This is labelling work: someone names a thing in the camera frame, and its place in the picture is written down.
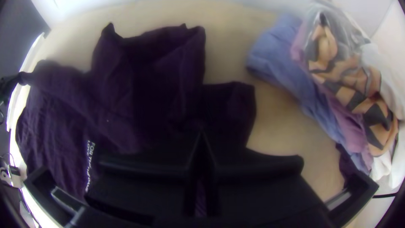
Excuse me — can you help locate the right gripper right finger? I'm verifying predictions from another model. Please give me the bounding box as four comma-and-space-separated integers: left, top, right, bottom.
202, 131, 333, 227

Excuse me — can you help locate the pile of folded clothes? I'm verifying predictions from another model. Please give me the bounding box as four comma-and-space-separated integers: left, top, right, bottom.
246, 3, 405, 190

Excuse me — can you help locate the black cable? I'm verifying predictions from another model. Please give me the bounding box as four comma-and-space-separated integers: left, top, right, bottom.
372, 191, 400, 200

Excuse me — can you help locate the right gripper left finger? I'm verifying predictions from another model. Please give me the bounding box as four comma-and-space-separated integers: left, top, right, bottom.
84, 131, 203, 220

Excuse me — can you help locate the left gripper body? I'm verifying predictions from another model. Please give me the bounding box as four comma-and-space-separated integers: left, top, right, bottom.
0, 72, 28, 107

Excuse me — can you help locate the dark t-shirt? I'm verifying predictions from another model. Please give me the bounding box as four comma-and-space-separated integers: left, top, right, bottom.
16, 22, 257, 204

